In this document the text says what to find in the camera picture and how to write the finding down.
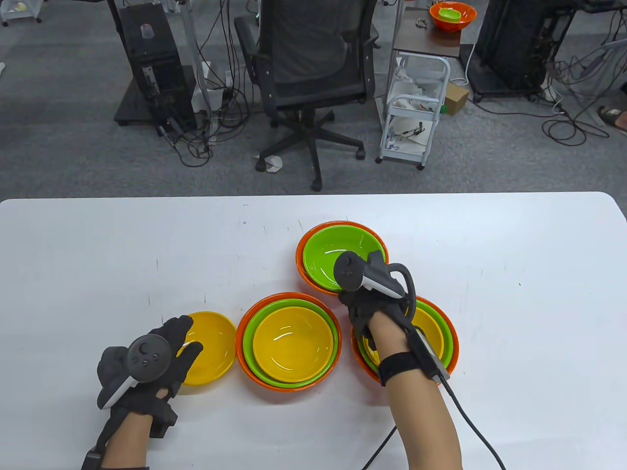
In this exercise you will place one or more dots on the person's left hand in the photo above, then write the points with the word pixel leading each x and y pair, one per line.
pixel 179 360

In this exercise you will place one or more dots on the person's right hand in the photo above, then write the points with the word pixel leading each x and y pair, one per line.
pixel 360 308

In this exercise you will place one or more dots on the small yellow bowl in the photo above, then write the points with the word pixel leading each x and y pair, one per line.
pixel 294 342
pixel 431 333
pixel 215 347

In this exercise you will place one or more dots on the medium green bowl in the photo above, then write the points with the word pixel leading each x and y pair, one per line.
pixel 446 338
pixel 294 303
pixel 323 249
pixel 449 13

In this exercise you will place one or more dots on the large orange bowl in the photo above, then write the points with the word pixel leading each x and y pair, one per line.
pixel 454 342
pixel 294 387
pixel 299 259
pixel 468 17

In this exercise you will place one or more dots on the person's right forearm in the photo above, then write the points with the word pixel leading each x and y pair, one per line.
pixel 421 421

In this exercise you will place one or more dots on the grey hand controller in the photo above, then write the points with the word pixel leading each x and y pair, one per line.
pixel 349 271
pixel 147 357

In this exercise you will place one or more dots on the black glove sensor unit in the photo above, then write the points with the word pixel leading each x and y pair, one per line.
pixel 164 423

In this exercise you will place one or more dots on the crumpled white paper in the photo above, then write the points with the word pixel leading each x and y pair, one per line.
pixel 272 164

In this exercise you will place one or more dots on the black office chair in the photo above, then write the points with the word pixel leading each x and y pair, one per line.
pixel 313 93

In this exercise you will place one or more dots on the cardboard box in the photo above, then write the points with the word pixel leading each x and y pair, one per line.
pixel 455 98

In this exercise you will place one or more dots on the black rolling base platform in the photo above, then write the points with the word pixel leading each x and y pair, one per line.
pixel 130 110

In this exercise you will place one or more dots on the brown side table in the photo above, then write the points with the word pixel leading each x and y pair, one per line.
pixel 431 48

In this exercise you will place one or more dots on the black computer tower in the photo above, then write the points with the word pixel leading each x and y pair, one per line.
pixel 152 63

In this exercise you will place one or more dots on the black equipment cabinet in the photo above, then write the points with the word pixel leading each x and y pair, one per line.
pixel 519 44

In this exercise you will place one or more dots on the clear plastic cup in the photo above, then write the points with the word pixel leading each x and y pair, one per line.
pixel 148 32

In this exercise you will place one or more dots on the white rolling cart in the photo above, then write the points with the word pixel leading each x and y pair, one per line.
pixel 19 10

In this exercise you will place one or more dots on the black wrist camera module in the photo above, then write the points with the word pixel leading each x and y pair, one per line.
pixel 431 355
pixel 90 460

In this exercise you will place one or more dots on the white metal frame post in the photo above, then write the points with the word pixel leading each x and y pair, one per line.
pixel 193 49

